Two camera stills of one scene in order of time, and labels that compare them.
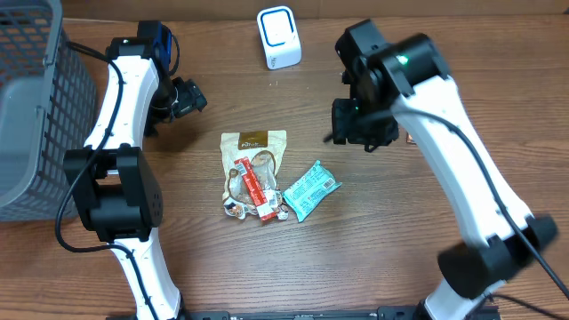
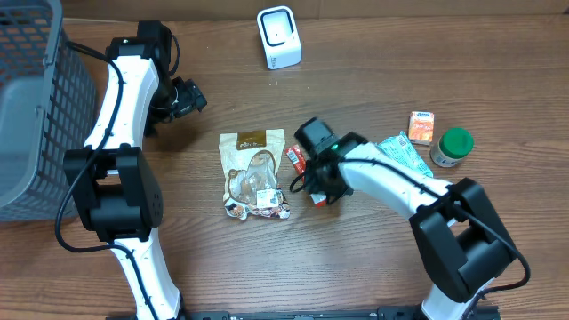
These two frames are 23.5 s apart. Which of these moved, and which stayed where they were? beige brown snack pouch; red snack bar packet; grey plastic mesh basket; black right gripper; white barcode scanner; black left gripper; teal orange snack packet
Moved: teal orange snack packet; red snack bar packet; black right gripper
Stayed: black left gripper; white barcode scanner; grey plastic mesh basket; beige brown snack pouch
